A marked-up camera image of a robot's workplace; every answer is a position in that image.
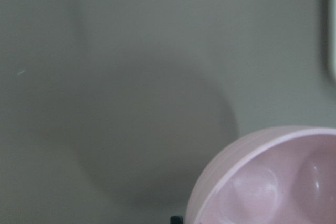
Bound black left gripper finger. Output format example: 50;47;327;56
170;216;183;224

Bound pink bowl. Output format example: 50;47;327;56
185;126;335;223

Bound white tray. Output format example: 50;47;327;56
320;0;335;85

